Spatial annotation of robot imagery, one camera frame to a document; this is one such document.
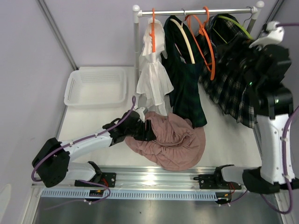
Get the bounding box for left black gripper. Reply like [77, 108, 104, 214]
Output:
[125, 119, 156, 141]

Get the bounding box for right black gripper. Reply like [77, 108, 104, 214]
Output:
[216, 33, 267, 88]

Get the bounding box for navy white plaid skirt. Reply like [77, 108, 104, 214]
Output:
[199, 20, 256, 128]

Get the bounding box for pink garment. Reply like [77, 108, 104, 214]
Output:
[125, 112, 206, 171]

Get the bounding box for lime green hanger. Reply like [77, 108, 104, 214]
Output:
[209, 14, 253, 45]

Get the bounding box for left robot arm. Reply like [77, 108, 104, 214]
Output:
[31, 110, 156, 188]

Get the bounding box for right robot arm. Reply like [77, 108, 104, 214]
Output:
[213, 38, 299, 195]

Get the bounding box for empty orange hanger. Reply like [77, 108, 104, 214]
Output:
[185, 6, 216, 81]

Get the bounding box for dark green plaid skirt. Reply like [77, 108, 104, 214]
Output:
[161, 15, 207, 127]

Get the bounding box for cream hanger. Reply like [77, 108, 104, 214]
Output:
[170, 18, 195, 64]

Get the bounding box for orange hanger with dress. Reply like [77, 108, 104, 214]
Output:
[149, 8, 156, 53]

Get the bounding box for white ruffled dress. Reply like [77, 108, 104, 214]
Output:
[136, 18, 174, 116]

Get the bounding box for white plastic basket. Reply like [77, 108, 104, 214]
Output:
[64, 67, 127, 109]

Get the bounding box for white clothes rack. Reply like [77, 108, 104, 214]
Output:
[132, 0, 264, 84]

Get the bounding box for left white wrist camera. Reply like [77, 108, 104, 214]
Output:
[134, 106, 148, 122]

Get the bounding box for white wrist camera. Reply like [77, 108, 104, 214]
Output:
[249, 21, 285, 48]
[134, 106, 148, 122]

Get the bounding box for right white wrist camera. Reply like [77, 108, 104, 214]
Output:
[249, 21, 285, 48]

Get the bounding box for slotted cable duct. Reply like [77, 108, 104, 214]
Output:
[41, 189, 218, 201]

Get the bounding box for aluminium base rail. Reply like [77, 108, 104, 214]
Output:
[31, 166, 264, 192]

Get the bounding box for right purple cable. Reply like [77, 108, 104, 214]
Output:
[214, 22, 299, 214]

